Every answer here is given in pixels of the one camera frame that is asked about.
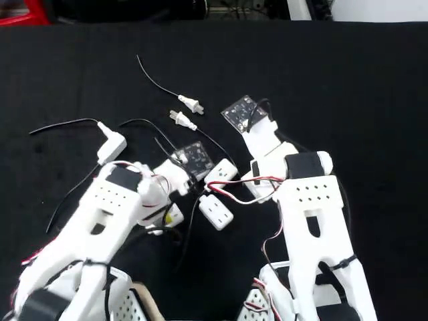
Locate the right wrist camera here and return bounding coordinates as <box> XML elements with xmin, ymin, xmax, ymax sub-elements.
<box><xmin>220</xmin><ymin>94</ymin><xmax>268</xmax><ymax>135</ymax></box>

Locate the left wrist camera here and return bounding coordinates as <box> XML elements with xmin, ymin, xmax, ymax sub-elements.
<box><xmin>173</xmin><ymin>140</ymin><xmax>215</xmax><ymax>182</ymax></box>

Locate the white two-prong plug with wire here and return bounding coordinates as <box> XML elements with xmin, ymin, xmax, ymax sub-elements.
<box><xmin>169</xmin><ymin>109</ymin><xmax>236</xmax><ymax>165</ymax></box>
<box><xmin>136</xmin><ymin>54</ymin><xmax>205</xmax><ymax>116</ymax></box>

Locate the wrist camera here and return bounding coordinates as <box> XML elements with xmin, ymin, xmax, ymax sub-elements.
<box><xmin>173</xmin><ymin>140</ymin><xmax>215</xmax><ymax>182</ymax></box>
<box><xmin>220</xmin><ymin>94</ymin><xmax>268</xmax><ymax>135</ymax></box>

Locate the thin black wire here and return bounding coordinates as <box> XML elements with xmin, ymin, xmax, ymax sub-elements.
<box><xmin>174</xmin><ymin>189</ymin><xmax>206</xmax><ymax>272</ymax></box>
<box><xmin>119</xmin><ymin>118</ymin><xmax>179</xmax><ymax>158</ymax></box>
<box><xmin>45</xmin><ymin>163</ymin><xmax>102</xmax><ymax>233</ymax></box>

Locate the white outlet socket with wire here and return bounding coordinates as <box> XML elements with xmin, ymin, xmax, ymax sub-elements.
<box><xmin>29</xmin><ymin>117</ymin><xmax>128</xmax><ymax>167</ymax></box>

